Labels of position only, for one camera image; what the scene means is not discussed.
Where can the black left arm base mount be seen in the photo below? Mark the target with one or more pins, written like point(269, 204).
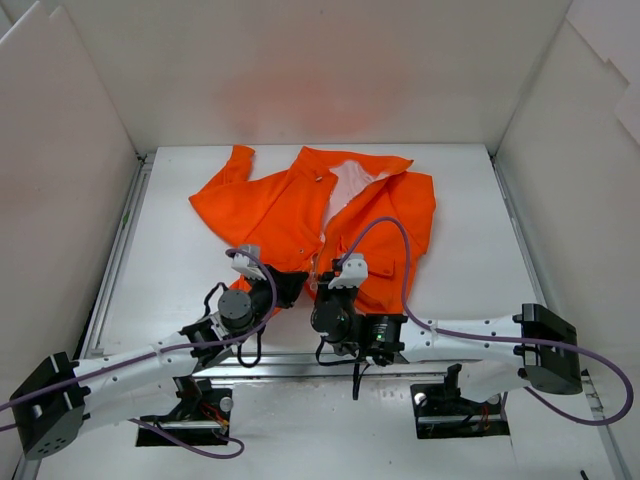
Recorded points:
point(202, 416)

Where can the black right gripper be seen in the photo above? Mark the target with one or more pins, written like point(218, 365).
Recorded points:
point(325, 291)

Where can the orange jacket with pink lining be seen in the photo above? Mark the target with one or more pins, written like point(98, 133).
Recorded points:
point(326, 202)

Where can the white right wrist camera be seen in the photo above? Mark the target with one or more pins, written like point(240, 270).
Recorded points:
point(349, 272)

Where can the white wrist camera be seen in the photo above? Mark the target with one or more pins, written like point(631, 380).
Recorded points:
point(245, 263)
point(349, 272)

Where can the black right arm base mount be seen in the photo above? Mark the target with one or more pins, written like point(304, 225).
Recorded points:
point(440, 412)

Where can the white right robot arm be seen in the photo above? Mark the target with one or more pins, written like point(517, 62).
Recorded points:
point(532, 348)

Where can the aluminium table frame rail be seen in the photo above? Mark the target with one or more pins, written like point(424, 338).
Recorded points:
point(476, 266)

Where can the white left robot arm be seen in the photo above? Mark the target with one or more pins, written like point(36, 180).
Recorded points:
point(63, 398)

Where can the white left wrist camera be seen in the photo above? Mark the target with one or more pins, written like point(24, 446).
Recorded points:
point(245, 263)

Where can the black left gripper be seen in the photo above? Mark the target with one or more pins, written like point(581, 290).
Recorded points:
point(284, 286)

